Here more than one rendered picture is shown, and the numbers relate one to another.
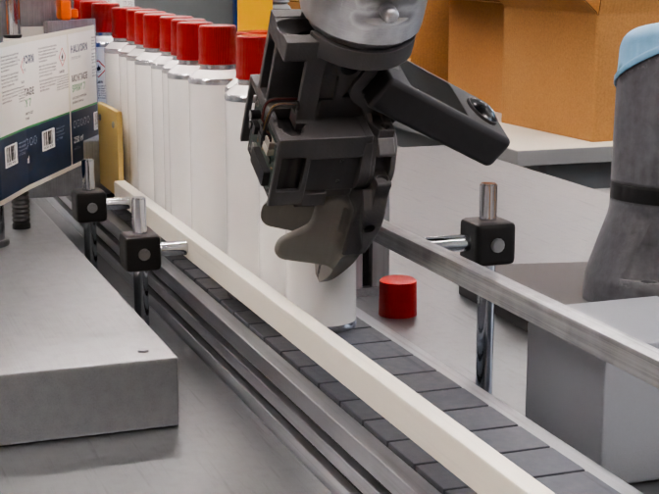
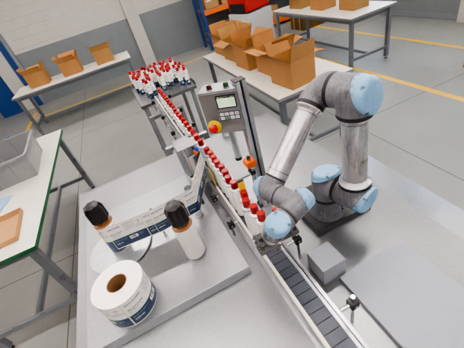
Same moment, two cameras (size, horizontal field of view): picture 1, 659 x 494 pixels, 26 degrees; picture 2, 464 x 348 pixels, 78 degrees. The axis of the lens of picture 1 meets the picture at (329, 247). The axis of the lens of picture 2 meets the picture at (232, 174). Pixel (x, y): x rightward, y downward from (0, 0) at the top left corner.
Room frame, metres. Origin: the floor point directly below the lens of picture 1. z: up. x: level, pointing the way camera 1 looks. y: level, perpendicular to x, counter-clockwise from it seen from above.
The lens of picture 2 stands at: (0.23, -0.02, 1.88)
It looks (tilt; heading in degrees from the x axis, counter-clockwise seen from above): 37 degrees down; 6
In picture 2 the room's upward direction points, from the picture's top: 17 degrees counter-clockwise
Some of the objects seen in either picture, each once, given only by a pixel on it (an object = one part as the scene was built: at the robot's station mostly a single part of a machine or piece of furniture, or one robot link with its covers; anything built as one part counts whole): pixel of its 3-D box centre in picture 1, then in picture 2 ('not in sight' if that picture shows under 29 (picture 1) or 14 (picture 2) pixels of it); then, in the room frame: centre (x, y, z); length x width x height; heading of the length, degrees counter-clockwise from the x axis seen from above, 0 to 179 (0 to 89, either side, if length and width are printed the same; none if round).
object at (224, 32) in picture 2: not in sight; (233, 43); (4.14, -0.11, 0.97); 0.46 x 0.44 x 0.37; 24
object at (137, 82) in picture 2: not in sight; (157, 75); (3.59, 0.84, 0.98); 0.57 x 0.46 x 0.21; 110
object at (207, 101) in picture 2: not in sight; (224, 108); (1.36, 0.05, 1.38); 0.17 x 0.10 x 0.19; 75
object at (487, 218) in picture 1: (458, 304); (293, 248); (0.95, -0.09, 0.91); 0.07 x 0.03 x 0.17; 110
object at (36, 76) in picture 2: not in sight; (35, 74); (5.87, 3.56, 0.97); 0.47 x 0.41 x 0.37; 15
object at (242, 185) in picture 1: (258, 168); (250, 216); (1.10, 0.06, 0.98); 0.05 x 0.05 x 0.20
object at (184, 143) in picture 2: not in sight; (184, 142); (1.59, 0.33, 1.14); 0.14 x 0.11 x 0.01; 20
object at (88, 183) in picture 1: (107, 219); (217, 199); (1.37, 0.22, 0.89); 0.06 x 0.03 x 0.12; 110
